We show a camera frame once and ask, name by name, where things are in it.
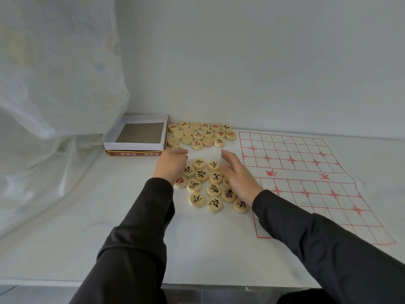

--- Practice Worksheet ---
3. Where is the person's right hand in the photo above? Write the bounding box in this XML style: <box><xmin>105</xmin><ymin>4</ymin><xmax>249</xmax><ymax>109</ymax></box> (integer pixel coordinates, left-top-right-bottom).
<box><xmin>220</xmin><ymin>149</ymin><xmax>265</xmax><ymax>207</ymax></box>

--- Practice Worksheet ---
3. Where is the red grid xiangqi board sheet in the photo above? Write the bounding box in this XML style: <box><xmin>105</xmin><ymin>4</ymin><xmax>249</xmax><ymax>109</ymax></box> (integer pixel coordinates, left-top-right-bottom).
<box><xmin>237</xmin><ymin>129</ymin><xmax>398</xmax><ymax>247</ymax></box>

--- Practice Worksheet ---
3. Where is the pile of wooden xiangqi pieces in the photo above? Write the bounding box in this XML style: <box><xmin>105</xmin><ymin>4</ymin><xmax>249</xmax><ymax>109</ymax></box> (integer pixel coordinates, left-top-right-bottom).
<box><xmin>167</xmin><ymin>121</ymin><xmax>238</xmax><ymax>214</ymax></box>

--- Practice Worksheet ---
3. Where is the person's right forearm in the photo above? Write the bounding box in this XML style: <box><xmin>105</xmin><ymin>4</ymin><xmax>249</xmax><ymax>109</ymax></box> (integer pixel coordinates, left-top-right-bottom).
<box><xmin>252</xmin><ymin>189</ymin><xmax>405</xmax><ymax>304</ymax></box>

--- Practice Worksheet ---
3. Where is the person's left hand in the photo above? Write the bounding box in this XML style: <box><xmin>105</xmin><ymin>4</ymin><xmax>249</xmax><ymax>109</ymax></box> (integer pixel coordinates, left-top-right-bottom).
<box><xmin>152</xmin><ymin>147</ymin><xmax>189</xmax><ymax>187</ymax></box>

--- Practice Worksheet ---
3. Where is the sheer white curtain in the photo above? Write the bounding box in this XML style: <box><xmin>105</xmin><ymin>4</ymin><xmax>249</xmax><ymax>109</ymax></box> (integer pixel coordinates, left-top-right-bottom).
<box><xmin>0</xmin><ymin>0</ymin><xmax>130</xmax><ymax>238</ymax></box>

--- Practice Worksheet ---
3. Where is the person's left forearm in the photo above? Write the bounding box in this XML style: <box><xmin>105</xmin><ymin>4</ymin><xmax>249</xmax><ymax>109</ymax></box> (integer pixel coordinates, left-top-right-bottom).
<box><xmin>69</xmin><ymin>177</ymin><xmax>176</xmax><ymax>304</ymax></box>

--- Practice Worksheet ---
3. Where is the white cardboard box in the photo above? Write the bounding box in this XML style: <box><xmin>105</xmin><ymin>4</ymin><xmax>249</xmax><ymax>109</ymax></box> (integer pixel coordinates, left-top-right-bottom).
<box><xmin>103</xmin><ymin>114</ymin><xmax>169</xmax><ymax>157</ymax></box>

